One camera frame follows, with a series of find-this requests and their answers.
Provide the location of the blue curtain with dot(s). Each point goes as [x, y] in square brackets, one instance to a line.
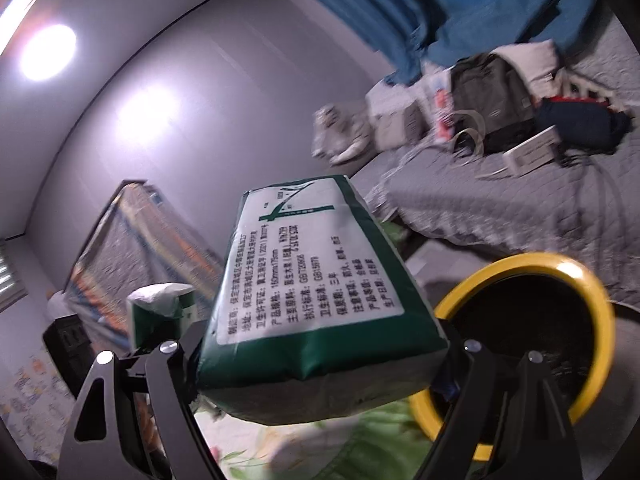
[400, 0]

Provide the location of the grey backpack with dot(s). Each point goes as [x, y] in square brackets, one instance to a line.
[490, 95]

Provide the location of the plastic-covered storage rack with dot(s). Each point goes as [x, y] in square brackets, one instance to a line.
[140, 240]

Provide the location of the window blind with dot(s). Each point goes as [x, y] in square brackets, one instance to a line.
[7, 275]

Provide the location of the flat white box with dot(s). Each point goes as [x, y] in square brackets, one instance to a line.
[532, 152]

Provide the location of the yellow-rimmed black bin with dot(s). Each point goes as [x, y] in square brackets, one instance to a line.
[604, 330]

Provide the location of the white plush toy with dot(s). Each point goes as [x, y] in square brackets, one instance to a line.
[345, 130]

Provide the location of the green floral blanket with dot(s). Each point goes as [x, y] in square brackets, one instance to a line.
[370, 440]

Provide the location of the round ceiling lamp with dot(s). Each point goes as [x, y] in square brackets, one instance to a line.
[47, 52]

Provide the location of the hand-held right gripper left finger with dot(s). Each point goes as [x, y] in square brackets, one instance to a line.
[175, 375]

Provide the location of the clear tape roll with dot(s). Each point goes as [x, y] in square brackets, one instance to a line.
[481, 135]

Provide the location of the colourful wall sticker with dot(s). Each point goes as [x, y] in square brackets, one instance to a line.
[30, 395]

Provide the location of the small green white tissue pack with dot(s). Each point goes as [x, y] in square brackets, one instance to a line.
[160, 310]

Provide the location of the dark navy red clothing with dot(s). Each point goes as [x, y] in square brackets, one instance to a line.
[580, 120]

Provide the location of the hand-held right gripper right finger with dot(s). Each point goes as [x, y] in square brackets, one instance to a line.
[480, 385]

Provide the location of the colourful printed packet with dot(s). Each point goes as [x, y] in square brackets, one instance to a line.
[444, 105]

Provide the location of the white pillow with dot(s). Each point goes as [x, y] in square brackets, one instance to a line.
[535, 60]

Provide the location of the large green tissue pack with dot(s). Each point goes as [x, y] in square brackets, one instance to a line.
[310, 285]

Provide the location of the white cardboard box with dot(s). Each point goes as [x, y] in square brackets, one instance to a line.
[400, 120]

